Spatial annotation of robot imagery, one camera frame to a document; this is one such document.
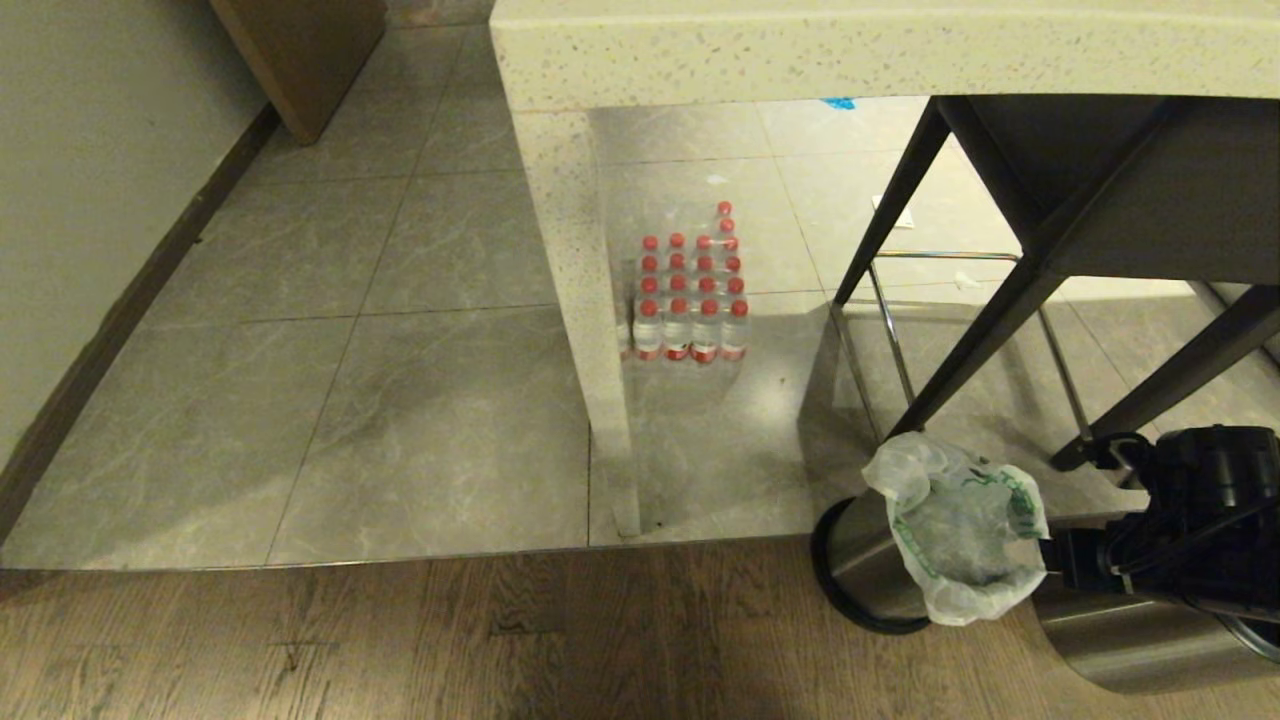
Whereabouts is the steel inner bin black base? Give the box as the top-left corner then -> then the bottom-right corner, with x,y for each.
812,490 -> 936,637

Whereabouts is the steel bin shell black rim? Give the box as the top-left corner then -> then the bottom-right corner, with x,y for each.
1033,575 -> 1280,695

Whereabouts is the translucent green-printed trash bag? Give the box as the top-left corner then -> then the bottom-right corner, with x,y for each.
862,430 -> 1051,627

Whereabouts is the dark wooden baseboard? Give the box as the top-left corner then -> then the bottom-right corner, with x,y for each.
0,100 -> 283,546

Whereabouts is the dark bar stool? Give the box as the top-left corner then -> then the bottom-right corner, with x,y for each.
833,95 -> 1280,473

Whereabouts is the speckled beige stone counter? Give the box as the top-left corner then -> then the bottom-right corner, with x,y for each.
487,0 -> 1280,539

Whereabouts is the chrome stool footrest frame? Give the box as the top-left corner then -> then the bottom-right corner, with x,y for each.
828,249 -> 1093,443

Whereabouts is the brown wooden cabinet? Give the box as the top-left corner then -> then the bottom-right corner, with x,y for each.
208,0 -> 387,146

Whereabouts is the shrink-wrapped red-capped water bottle pack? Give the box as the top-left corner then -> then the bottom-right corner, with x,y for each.
605,199 -> 751,365

